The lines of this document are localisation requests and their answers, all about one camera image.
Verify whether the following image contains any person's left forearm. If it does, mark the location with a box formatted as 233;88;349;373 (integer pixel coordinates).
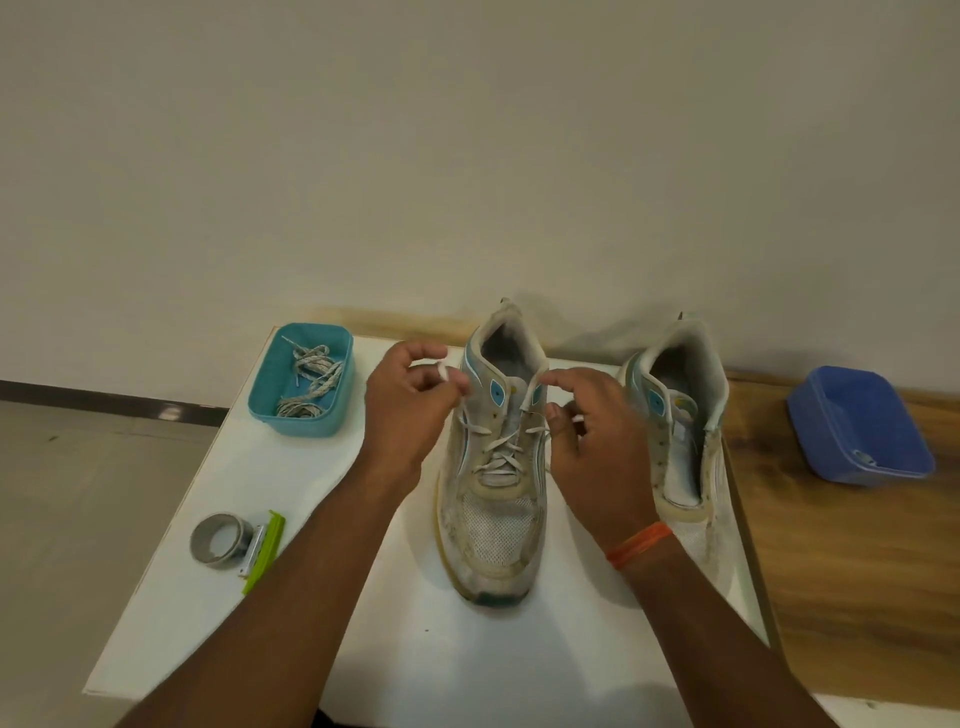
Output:
116;468;410;728

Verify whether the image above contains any orange thread wristband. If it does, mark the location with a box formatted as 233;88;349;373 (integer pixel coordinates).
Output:
605;521;675;573

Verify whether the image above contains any worn white sneaker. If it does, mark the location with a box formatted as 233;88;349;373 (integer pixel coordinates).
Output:
434;298;553;607
618;314;744;594

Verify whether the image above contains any person's left hand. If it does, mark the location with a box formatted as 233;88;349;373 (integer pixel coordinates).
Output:
359;339;474;504

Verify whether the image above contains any person's right forearm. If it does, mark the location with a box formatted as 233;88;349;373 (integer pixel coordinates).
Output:
622;539;838;728

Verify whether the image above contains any teal plastic container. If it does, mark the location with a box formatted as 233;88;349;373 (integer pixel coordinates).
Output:
247;323;355;439

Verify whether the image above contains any green utility cutter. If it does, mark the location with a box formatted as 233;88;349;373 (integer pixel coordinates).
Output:
238;510;288;598

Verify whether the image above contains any person's right hand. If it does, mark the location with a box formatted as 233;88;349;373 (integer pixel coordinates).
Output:
538;367;663;553

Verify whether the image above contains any grey tape roll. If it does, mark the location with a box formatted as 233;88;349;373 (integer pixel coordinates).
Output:
189;512;255;569

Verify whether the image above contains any blue plastic container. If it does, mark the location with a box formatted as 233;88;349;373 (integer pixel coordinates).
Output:
785;365;937;487

